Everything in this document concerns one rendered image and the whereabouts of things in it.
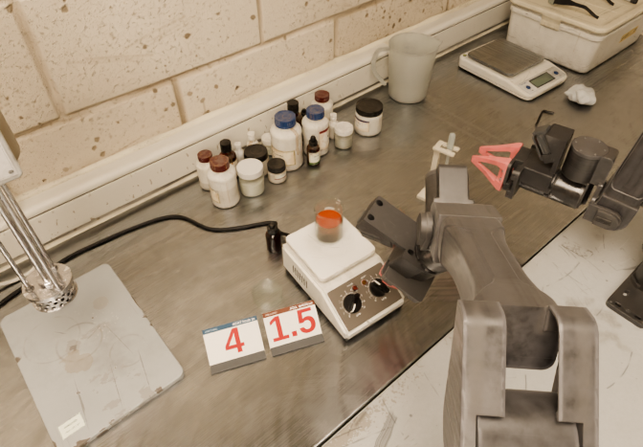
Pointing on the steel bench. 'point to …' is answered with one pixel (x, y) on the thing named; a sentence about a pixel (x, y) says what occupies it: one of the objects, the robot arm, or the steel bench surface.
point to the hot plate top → (324, 261)
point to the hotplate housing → (317, 290)
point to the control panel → (370, 304)
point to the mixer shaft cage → (54, 276)
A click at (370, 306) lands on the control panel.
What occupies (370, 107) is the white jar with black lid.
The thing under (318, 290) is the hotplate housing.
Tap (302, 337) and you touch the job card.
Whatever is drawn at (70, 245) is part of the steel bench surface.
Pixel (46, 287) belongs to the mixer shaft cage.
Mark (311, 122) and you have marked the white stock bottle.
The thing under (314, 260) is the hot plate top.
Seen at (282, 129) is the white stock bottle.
